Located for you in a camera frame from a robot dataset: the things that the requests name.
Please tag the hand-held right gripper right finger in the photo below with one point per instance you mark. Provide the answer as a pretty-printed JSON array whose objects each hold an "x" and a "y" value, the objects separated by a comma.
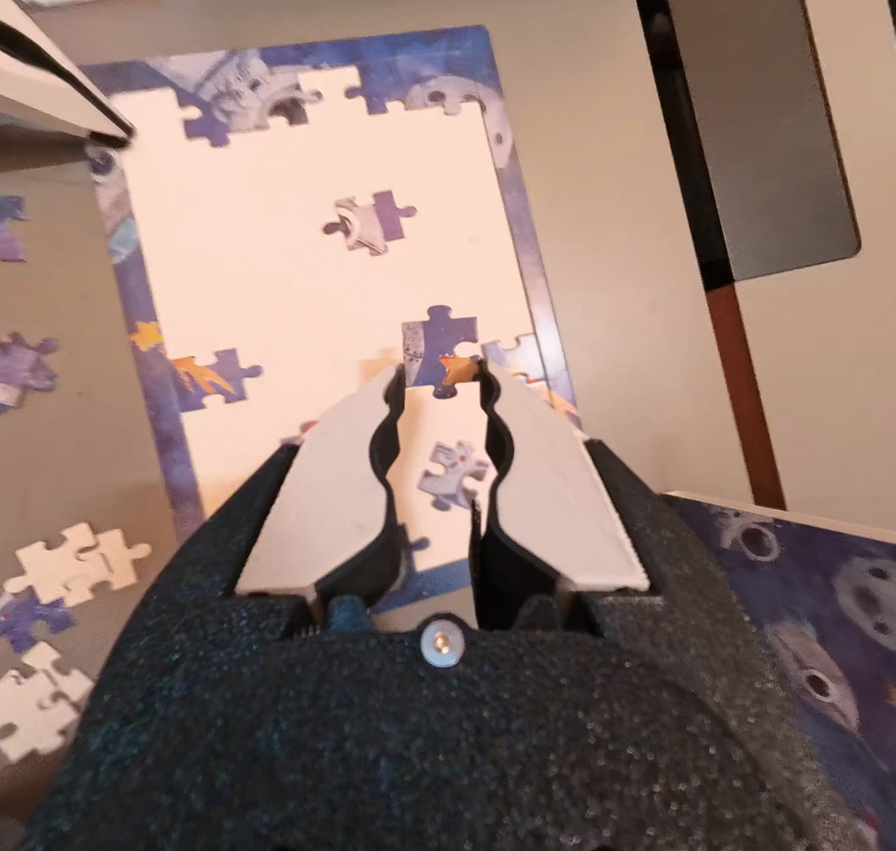
[{"x": 567, "y": 515}]

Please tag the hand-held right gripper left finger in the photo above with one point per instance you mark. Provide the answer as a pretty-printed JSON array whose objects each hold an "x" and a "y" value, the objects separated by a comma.
[{"x": 315, "y": 515}]

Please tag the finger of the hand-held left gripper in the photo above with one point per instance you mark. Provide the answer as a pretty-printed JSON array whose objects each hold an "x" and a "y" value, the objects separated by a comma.
[
  {"x": 49, "y": 105},
  {"x": 63, "y": 67}
]

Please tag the small grey robot puzzle piece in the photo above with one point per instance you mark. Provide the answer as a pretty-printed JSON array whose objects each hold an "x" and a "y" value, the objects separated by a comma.
[{"x": 455, "y": 473}]

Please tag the blue space puzzle tray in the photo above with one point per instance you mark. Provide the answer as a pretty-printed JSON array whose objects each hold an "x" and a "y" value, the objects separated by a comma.
[{"x": 280, "y": 291}]

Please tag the pile of puzzle pieces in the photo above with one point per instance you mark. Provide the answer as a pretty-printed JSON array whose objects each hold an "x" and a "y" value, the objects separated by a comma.
[{"x": 63, "y": 571}]

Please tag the black desk panel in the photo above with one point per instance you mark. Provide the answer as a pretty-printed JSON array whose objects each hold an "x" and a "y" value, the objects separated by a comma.
[{"x": 770, "y": 130}]

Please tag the orange comet puzzle piece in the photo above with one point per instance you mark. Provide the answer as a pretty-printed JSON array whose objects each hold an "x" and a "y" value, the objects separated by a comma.
[{"x": 518, "y": 357}]

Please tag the blue orange star puzzle piece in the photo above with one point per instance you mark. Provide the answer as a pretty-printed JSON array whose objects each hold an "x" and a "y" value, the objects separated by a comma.
[{"x": 217, "y": 375}]

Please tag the illustrated puzzle box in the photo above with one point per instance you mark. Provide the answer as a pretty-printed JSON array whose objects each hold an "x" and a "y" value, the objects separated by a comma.
[{"x": 805, "y": 620}]

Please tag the purple grey banded puzzle piece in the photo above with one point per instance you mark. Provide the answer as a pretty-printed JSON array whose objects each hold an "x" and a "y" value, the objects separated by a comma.
[{"x": 378, "y": 224}]

